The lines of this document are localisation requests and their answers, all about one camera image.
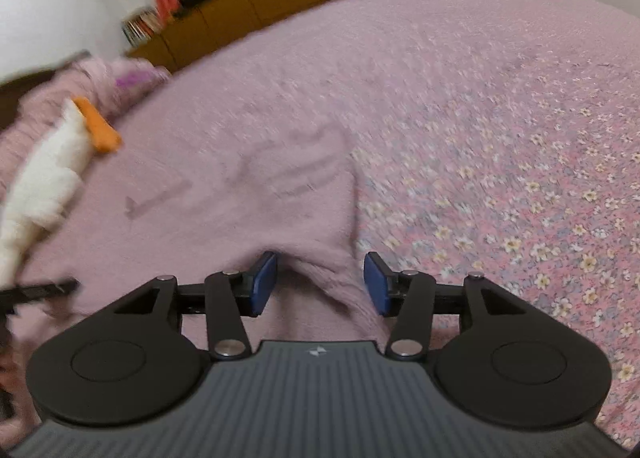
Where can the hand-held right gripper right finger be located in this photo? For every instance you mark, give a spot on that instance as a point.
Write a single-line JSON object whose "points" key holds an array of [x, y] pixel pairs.
{"points": [[376, 285]]}

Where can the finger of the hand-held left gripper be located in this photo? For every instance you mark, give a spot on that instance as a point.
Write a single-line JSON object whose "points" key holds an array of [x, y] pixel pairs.
{"points": [[40, 290]]}

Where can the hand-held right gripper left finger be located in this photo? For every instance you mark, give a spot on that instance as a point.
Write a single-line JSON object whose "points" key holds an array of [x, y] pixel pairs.
{"points": [[262, 283]]}

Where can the pink knitted sweater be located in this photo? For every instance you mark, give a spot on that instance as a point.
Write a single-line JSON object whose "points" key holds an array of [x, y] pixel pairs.
{"points": [[280, 198]]}

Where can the white plush goose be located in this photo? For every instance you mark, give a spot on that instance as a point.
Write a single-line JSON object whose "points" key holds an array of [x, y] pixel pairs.
{"points": [[45, 163]]}

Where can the pink crumpled blanket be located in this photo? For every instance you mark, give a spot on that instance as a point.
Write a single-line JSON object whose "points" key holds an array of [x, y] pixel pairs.
{"points": [[45, 98]]}

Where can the dark wooden headboard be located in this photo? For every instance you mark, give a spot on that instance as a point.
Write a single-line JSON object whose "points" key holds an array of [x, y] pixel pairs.
{"points": [[10, 93]]}

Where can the pink floral bed sheet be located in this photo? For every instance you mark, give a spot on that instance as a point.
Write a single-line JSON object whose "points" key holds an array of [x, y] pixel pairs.
{"points": [[500, 113]]}

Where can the row of books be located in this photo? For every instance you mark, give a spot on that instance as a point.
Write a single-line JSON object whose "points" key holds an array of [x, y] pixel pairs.
{"points": [[140, 26]]}

